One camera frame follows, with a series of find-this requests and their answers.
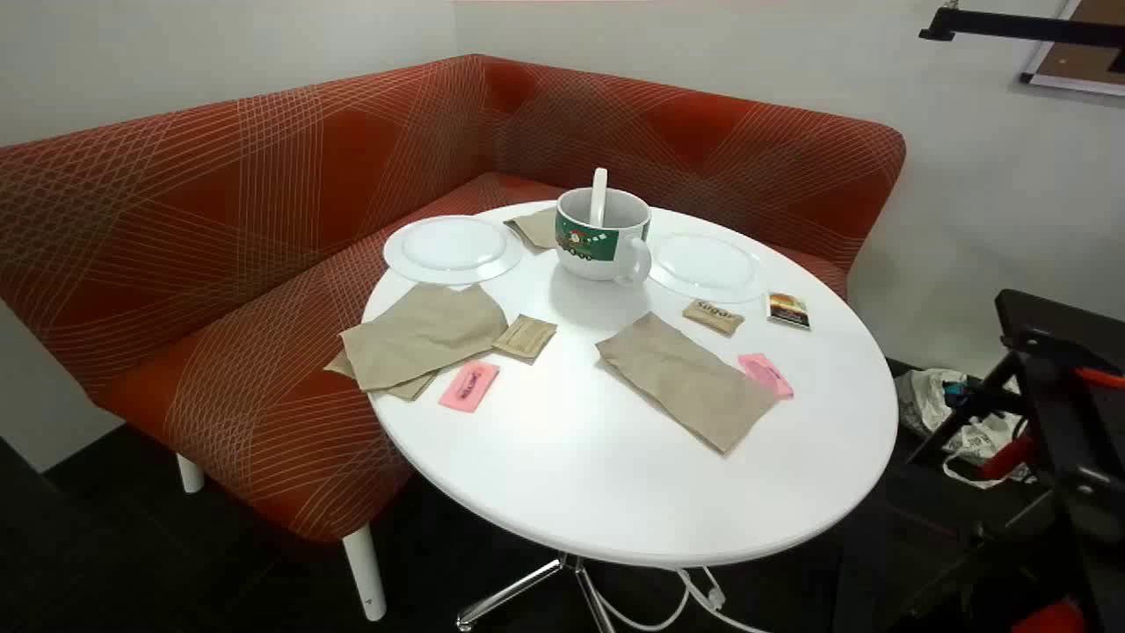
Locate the brown packet behind mug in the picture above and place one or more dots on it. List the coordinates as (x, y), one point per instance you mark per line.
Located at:
(534, 229)

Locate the small brown packet near centre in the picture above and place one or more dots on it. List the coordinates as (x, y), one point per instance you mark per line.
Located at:
(526, 338)

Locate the small brown packet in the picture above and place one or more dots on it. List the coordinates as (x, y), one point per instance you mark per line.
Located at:
(526, 338)
(712, 318)

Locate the left pink sweetener packet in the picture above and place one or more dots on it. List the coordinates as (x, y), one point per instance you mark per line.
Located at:
(468, 384)

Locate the pink sweetener packet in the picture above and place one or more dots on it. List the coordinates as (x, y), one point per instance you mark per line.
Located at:
(756, 365)
(468, 384)

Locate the left clear plastic plate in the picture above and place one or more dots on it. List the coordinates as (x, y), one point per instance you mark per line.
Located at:
(450, 250)

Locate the clear plastic plate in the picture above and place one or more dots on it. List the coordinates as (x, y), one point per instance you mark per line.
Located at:
(700, 265)
(450, 250)

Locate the right large brown napkin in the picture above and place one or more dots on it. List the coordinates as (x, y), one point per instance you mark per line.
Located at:
(685, 379)

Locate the large brown napkin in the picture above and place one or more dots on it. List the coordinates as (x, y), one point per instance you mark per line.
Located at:
(423, 333)
(685, 379)

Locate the right clear plastic plate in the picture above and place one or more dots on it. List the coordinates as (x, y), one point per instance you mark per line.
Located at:
(700, 265)

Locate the small brown packet right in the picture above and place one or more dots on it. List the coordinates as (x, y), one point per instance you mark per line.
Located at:
(712, 318)

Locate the left large brown napkin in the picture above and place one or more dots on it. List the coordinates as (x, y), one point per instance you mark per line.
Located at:
(423, 333)

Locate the right pink sweetener packet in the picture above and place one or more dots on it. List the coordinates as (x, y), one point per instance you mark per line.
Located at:
(756, 365)

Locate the dark tea bag packet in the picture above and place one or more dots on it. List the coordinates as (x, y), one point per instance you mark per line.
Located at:
(788, 311)

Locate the chrome table base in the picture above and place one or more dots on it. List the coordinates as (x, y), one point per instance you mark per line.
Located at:
(603, 609)

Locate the red patterned corner sofa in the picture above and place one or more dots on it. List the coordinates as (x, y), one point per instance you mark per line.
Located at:
(195, 272)

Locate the black robot stand equipment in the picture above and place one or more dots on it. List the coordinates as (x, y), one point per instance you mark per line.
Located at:
(1044, 541)

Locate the wall board with black bar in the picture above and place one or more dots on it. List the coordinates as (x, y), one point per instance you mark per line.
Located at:
(1074, 50)

